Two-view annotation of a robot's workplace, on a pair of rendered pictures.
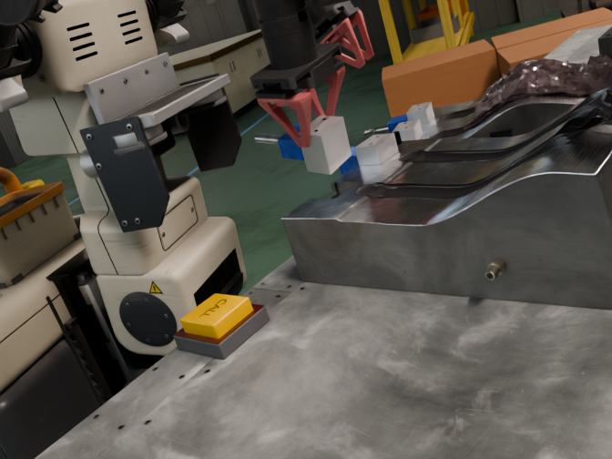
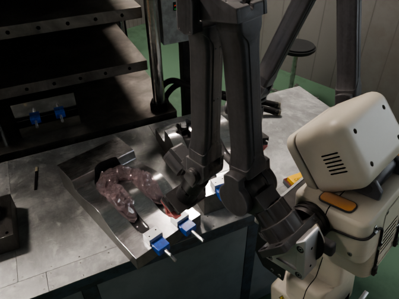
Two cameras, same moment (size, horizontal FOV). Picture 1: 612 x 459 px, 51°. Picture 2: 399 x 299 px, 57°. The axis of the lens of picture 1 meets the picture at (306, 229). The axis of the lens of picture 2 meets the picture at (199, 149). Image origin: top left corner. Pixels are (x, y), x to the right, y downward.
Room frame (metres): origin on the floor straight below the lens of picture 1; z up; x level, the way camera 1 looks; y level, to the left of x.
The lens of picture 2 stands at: (1.75, 0.14, 1.78)
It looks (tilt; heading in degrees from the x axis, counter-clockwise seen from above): 38 degrees down; 201
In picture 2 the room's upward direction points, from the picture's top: 1 degrees counter-clockwise
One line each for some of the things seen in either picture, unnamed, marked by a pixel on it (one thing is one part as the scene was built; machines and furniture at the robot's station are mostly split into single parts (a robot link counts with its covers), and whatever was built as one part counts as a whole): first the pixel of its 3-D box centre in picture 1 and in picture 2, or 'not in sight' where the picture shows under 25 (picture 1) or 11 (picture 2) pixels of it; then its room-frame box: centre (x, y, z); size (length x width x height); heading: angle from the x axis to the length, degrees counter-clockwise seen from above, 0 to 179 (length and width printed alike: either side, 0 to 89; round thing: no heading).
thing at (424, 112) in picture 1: (396, 127); (162, 247); (1.14, -0.22, 0.85); 0.13 x 0.05 x 0.05; 63
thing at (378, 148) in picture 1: (351, 159); (225, 194); (0.89, -0.09, 0.89); 0.13 x 0.05 x 0.05; 45
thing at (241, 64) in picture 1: (200, 84); not in sight; (8.07, 0.69, 0.37); 2.03 x 1.61 x 0.75; 155
